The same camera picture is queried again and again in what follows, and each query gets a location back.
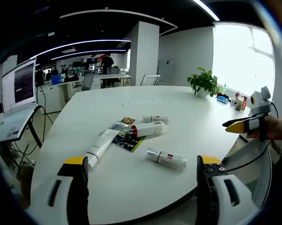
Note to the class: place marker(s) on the red box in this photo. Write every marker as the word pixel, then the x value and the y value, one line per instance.
pixel 239 95

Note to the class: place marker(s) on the long ceiling light strip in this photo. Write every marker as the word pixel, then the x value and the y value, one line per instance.
pixel 101 41
pixel 96 50

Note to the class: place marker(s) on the blue box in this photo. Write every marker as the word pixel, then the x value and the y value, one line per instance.
pixel 56 79

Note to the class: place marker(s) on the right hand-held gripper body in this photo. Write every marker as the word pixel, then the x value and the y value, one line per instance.
pixel 261 105

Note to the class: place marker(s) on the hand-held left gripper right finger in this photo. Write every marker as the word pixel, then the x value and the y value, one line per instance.
pixel 209 187

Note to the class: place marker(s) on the long white office desk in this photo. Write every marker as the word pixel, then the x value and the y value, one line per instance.
pixel 52 93

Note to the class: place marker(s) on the blue packet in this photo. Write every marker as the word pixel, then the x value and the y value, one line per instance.
pixel 222 99

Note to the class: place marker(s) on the white framed chair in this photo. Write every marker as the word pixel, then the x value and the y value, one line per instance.
pixel 150 80

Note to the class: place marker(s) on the gold skincare sachet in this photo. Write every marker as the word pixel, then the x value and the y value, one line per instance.
pixel 128 120

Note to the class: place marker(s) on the potted green plant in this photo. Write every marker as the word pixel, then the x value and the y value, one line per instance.
pixel 203 80

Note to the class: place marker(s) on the white skincare tube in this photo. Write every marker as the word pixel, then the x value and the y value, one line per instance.
pixel 101 145

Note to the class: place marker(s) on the large white skincare bottle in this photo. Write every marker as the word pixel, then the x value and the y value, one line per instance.
pixel 150 128

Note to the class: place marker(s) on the black legged laptop stand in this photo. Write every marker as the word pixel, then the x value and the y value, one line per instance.
pixel 36 138

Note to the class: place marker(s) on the grey swivel chair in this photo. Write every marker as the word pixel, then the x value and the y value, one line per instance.
pixel 88 82

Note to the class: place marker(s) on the small wall switch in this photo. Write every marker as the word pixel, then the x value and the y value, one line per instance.
pixel 169 62

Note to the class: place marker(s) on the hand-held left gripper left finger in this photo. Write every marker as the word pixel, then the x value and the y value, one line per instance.
pixel 68 187

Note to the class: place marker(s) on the pale blue skincare sachet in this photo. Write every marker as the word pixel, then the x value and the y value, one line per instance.
pixel 115 126

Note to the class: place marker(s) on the white desk with legs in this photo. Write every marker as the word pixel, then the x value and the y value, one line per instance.
pixel 113 77

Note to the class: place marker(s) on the person's right hand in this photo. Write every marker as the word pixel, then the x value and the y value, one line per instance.
pixel 273 129

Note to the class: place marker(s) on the green black skincare sachet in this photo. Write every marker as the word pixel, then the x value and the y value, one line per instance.
pixel 131 143

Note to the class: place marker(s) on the open white laptop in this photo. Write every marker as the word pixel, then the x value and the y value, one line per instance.
pixel 19 82

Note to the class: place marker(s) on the large bright window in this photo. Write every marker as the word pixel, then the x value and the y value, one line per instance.
pixel 244 58

